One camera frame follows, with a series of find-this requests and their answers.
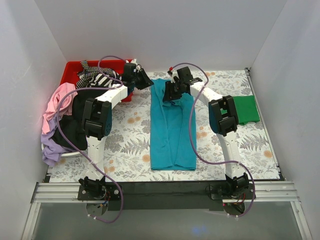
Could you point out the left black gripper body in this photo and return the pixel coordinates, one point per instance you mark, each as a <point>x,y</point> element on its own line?
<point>141,78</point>

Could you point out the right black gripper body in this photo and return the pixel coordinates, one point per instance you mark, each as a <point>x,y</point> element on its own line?
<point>173,89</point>

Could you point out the teal t shirt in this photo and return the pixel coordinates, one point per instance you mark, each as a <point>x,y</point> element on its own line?
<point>170,122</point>

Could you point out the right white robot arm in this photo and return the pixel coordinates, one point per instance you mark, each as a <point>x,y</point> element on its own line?
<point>223,121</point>

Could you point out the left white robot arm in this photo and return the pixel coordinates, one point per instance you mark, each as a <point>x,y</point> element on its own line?
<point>94,181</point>

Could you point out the black white striped shirt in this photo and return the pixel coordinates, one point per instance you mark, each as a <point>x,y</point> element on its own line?
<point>100,77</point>

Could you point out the red plastic bin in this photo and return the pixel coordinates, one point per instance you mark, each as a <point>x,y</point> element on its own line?
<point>73,67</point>

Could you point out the green folded t shirt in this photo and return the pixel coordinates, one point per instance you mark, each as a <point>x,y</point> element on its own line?
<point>246,109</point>

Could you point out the pink t shirt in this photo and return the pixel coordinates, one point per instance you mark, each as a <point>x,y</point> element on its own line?
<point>53,104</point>

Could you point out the black t shirt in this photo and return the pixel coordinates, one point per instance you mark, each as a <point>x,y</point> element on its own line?
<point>72,120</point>

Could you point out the lavender t shirt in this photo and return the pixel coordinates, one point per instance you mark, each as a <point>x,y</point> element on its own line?
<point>52,151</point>

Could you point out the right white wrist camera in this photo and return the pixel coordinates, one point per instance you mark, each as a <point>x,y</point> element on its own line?
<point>173,74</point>

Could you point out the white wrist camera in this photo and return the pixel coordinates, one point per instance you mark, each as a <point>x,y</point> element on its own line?
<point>173,74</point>
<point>138,67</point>

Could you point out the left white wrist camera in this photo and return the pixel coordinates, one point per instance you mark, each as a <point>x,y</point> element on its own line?
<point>138,67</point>

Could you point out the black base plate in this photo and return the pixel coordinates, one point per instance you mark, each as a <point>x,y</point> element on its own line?
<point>116,201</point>

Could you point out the aluminium mounting rail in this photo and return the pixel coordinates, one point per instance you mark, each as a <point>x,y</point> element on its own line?
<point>265,191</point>

